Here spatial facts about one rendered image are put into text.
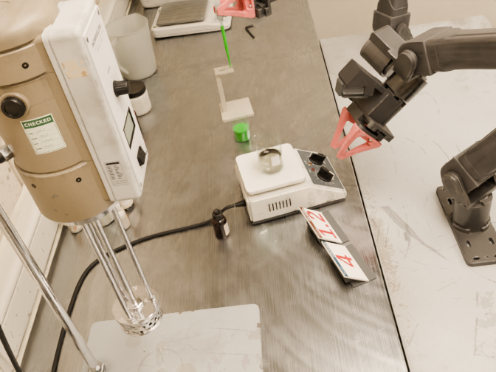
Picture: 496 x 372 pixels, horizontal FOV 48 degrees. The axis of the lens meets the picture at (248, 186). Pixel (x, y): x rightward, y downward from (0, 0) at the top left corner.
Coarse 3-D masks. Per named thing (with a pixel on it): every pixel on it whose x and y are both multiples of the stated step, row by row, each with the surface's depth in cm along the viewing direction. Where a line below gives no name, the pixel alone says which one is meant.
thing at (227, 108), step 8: (216, 72) 134; (224, 72) 133; (216, 80) 135; (224, 104) 140; (232, 104) 144; (240, 104) 143; (248, 104) 143; (224, 112) 141; (232, 112) 141; (248, 112) 140; (224, 120) 139
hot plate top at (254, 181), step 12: (288, 144) 115; (240, 156) 114; (252, 156) 113; (288, 156) 112; (240, 168) 111; (252, 168) 111; (288, 168) 109; (300, 168) 108; (252, 180) 108; (264, 180) 107; (276, 180) 107; (288, 180) 106; (300, 180) 106; (252, 192) 106
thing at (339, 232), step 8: (304, 208) 108; (304, 216) 105; (328, 216) 109; (328, 224) 107; (336, 224) 107; (336, 232) 106; (320, 240) 103; (328, 240) 102; (336, 240) 103; (344, 240) 104
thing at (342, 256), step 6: (330, 246) 100; (336, 246) 101; (336, 252) 99; (342, 252) 100; (342, 258) 98; (348, 258) 99; (342, 264) 96; (348, 264) 98; (354, 264) 99; (348, 270) 96; (354, 270) 97; (354, 276) 95; (360, 276) 96
